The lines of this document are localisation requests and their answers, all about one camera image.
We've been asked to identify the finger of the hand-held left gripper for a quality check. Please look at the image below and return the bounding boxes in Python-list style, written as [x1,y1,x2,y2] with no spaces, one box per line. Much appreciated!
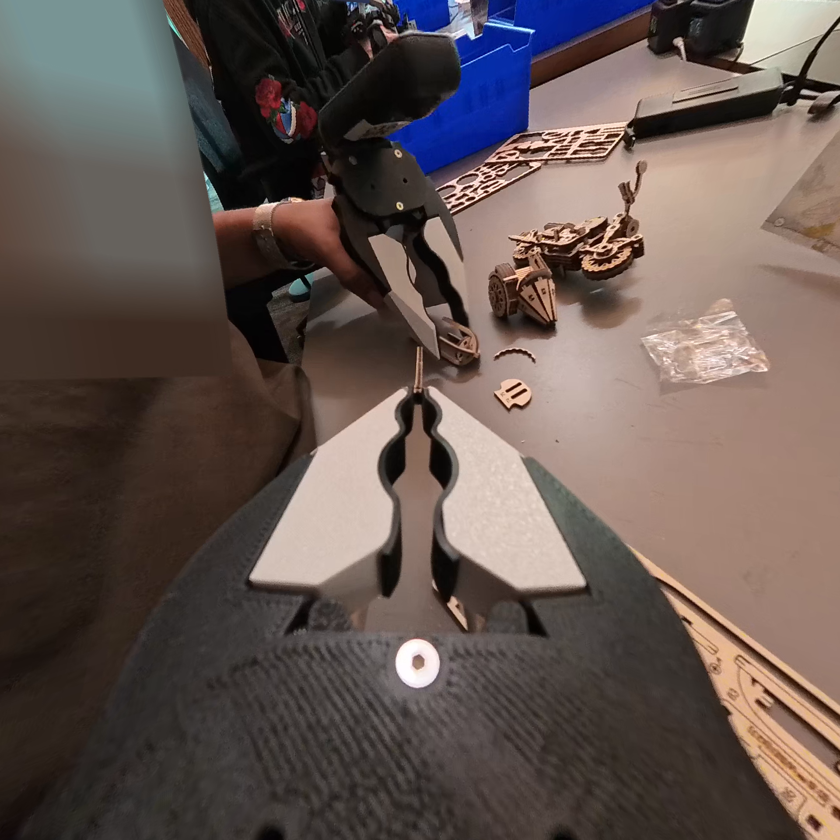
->
[410,218,471,330]
[367,230,441,361]

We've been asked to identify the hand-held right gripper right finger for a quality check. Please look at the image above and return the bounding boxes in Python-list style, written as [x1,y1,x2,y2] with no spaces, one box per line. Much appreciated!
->
[425,386,588,630]

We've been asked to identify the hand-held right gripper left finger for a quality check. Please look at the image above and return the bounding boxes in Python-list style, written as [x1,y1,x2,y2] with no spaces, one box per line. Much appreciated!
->
[248,387,411,630]

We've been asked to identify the wooden dome frame assembly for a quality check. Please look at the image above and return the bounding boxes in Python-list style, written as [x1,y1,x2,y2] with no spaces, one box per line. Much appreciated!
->
[435,316,482,368]

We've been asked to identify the pale wooden parts sheet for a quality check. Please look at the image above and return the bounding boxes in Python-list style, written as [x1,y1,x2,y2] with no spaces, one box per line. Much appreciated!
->
[626,543,840,840]

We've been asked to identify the grey desk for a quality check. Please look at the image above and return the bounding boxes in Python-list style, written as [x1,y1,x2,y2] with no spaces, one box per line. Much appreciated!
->
[298,16,840,840]

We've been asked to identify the person's left hand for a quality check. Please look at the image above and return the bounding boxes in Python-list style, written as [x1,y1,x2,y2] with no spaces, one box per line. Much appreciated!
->
[289,196,389,311]

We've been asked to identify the round-holed wooden parts sheet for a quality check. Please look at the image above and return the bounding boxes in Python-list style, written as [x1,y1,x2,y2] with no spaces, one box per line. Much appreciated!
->
[435,156,545,217]

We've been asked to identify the wooden sidecar model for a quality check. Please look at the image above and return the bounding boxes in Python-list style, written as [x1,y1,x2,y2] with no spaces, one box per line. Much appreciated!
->
[487,251,560,328]

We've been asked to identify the blue plastic bin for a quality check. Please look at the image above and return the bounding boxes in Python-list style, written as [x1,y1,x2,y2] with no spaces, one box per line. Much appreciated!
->
[389,25,537,176]

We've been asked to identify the wooden motorcycle model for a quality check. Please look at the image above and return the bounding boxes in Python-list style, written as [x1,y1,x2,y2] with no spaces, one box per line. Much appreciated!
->
[507,159,648,283]

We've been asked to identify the long wooden parts sheet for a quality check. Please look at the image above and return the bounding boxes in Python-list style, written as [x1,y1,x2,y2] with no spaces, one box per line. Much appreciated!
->
[487,120,630,168]

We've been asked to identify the clear plastic bag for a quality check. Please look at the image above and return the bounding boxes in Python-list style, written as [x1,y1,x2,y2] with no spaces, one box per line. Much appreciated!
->
[640,297,770,386]

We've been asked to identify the flat black power adapter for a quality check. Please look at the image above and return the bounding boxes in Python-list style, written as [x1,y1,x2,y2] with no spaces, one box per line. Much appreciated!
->
[622,67,786,150]

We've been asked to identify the black charger box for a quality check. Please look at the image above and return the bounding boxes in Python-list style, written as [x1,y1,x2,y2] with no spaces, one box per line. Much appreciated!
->
[647,0,757,56]

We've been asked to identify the illustrated instruction booklet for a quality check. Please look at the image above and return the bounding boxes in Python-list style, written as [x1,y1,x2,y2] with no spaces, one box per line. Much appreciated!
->
[760,131,840,258]

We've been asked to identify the metal wrist bracelet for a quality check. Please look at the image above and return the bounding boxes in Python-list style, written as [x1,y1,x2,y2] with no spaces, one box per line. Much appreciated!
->
[251,199,294,270]

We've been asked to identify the black cable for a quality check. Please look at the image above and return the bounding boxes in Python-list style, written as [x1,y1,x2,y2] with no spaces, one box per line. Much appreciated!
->
[781,0,840,109]

